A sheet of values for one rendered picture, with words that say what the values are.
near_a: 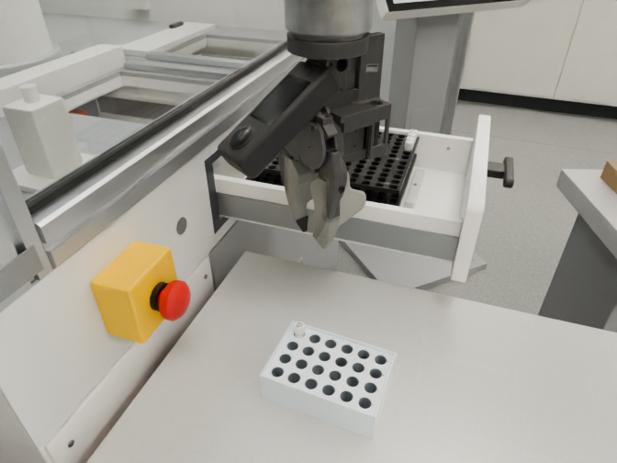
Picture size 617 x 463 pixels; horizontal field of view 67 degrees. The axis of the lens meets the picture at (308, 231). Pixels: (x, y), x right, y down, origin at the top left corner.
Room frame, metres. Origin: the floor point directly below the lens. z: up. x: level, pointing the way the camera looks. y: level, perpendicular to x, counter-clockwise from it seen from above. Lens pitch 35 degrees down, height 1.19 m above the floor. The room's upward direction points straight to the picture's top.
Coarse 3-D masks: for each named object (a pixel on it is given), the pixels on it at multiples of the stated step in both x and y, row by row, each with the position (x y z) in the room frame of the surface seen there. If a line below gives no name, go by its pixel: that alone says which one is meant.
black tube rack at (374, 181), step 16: (400, 144) 0.65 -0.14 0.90; (368, 160) 0.59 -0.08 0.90; (384, 160) 0.59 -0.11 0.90; (272, 176) 0.60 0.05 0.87; (352, 176) 0.55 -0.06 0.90; (368, 176) 0.55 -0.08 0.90; (384, 176) 0.60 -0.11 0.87; (368, 192) 0.56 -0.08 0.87; (384, 192) 0.51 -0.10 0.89; (400, 192) 0.55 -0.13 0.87
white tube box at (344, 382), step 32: (288, 352) 0.34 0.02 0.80; (320, 352) 0.34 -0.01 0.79; (352, 352) 0.34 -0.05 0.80; (384, 352) 0.34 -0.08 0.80; (288, 384) 0.29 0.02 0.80; (320, 384) 0.30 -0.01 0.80; (352, 384) 0.31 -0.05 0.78; (384, 384) 0.29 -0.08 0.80; (320, 416) 0.28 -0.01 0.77; (352, 416) 0.27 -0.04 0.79
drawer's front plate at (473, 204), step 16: (480, 128) 0.64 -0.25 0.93; (480, 144) 0.58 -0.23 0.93; (480, 160) 0.53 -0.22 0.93; (480, 176) 0.49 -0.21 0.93; (464, 192) 0.60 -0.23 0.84; (480, 192) 0.45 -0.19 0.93; (464, 208) 0.49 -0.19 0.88; (480, 208) 0.42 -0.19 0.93; (464, 224) 0.43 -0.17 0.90; (464, 240) 0.42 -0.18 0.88; (464, 256) 0.42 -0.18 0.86; (464, 272) 0.42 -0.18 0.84
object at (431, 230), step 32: (384, 128) 0.72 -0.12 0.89; (224, 160) 0.60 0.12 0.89; (416, 160) 0.70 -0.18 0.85; (448, 160) 0.68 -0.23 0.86; (224, 192) 0.54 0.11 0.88; (256, 192) 0.53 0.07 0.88; (448, 192) 0.61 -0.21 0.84; (288, 224) 0.51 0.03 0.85; (352, 224) 0.48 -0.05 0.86; (384, 224) 0.47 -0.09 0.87; (416, 224) 0.46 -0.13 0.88; (448, 224) 0.45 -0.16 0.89; (448, 256) 0.44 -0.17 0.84
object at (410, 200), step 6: (414, 174) 0.65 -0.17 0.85; (420, 174) 0.65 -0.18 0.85; (414, 180) 0.63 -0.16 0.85; (420, 180) 0.63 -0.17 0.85; (414, 186) 0.61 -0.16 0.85; (420, 186) 0.62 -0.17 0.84; (408, 192) 0.59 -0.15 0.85; (414, 192) 0.59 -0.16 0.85; (408, 198) 0.57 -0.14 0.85; (414, 198) 0.57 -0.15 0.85; (408, 204) 0.56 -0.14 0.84; (414, 204) 0.56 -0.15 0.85
